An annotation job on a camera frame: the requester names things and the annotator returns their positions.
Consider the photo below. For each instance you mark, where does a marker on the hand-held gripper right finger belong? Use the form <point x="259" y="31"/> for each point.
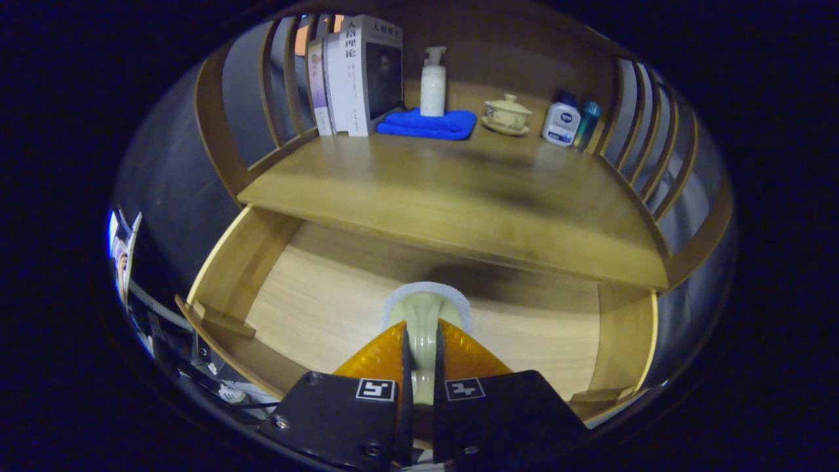
<point x="438" y="426"/>

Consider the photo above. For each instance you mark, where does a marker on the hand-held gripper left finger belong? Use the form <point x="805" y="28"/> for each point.
<point x="406" y="426"/>

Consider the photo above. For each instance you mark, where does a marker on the wooden drawer with black knob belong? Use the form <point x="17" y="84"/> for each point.
<point x="328" y="308"/>

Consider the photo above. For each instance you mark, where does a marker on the wooden countertop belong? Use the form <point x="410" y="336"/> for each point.
<point x="426" y="190"/>

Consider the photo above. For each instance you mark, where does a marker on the white stand with tray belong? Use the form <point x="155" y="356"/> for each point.
<point x="157" y="305"/>

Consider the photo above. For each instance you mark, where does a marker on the folded blue cloth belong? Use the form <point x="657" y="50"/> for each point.
<point x="426" y="124"/>

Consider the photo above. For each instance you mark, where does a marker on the beige lidded tea cup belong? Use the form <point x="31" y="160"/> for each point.
<point x="506" y="115"/>

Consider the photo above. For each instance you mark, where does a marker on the white lotion bottle blue cap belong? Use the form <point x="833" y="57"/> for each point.
<point x="560" y="124"/>

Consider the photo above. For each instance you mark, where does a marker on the teal slim bottle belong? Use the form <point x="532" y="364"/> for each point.
<point x="585" y="128"/>

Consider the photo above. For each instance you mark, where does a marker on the white pump bottle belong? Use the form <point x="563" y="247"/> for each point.
<point x="432" y="92"/>

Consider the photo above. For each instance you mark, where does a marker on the thin purple book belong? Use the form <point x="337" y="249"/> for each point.
<point x="318" y="92"/>

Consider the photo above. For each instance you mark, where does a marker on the thick white book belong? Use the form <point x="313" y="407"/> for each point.
<point x="357" y="78"/>

